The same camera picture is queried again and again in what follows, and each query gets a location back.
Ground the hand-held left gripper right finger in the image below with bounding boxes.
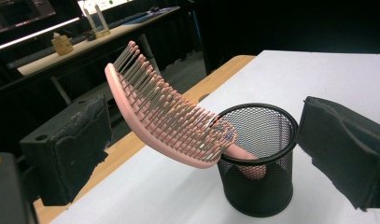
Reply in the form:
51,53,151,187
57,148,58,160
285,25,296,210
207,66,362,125
295,95,380,212

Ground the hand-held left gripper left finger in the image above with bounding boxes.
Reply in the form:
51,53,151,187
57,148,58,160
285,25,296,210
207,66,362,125
19,94,113,207

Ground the pink hairbrush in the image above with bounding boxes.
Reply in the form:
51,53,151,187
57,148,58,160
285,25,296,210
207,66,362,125
104,40,268,181

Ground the black mesh pen cup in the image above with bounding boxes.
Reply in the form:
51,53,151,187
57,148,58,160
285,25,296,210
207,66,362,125
209,103,299,218

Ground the wooden table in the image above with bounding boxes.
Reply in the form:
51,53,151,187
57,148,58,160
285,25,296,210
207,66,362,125
33,54,257,224

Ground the white board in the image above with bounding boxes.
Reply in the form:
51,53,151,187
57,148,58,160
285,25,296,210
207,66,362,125
50,49,380,224

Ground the yellow jar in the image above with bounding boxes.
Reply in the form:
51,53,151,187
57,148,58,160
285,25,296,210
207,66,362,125
50,32,75,57

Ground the dark computer monitor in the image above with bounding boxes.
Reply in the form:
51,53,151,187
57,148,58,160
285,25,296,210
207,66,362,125
0,0,57,35

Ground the desk with grey metal frame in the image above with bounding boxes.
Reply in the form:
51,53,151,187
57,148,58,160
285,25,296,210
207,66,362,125
0,6,182,106

